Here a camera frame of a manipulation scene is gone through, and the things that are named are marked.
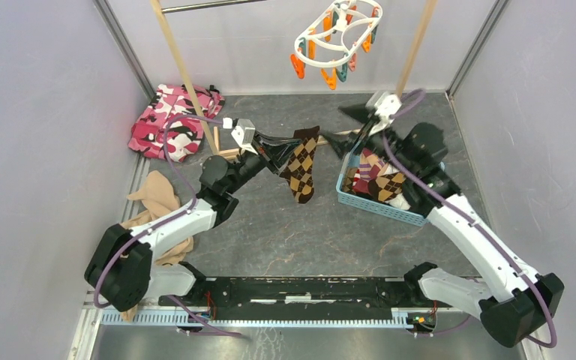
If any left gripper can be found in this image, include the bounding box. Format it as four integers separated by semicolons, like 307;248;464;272
225;130;302;194

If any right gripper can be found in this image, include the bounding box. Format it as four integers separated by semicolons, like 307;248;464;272
317;101;417;178

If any brown argyle sock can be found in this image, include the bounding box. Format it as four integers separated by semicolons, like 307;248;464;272
279;126;320;204
367;172;406;203

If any white plastic clip hanger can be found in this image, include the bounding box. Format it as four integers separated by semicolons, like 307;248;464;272
289;1;384;90

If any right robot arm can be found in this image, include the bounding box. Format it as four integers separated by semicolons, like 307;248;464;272
323;104;565;348

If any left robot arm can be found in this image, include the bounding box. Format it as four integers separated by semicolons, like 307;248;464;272
84;133;302;311

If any blue plastic basket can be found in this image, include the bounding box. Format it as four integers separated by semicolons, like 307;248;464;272
335;153;427;227

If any red striped sock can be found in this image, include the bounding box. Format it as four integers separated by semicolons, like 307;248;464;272
352;148;389;194

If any white sock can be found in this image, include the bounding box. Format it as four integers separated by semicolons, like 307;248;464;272
387;193;410;211

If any pink camouflage cloth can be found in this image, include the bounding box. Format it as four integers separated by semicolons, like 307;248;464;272
127;84;204;163

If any beige cloth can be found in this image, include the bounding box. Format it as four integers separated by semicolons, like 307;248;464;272
119;170;196;323

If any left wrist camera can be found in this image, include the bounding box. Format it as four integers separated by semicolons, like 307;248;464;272
222;117;257;154

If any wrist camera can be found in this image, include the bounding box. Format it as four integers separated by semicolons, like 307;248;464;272
365;91;402;125
222;117;257;154

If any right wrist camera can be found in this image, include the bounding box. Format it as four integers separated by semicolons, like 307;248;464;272
365;91;402;125

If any wooden drying rack frame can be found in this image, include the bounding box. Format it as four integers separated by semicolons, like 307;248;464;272
149;0;438;161

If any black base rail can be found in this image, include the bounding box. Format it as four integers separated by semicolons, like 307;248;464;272
178;277;437;321

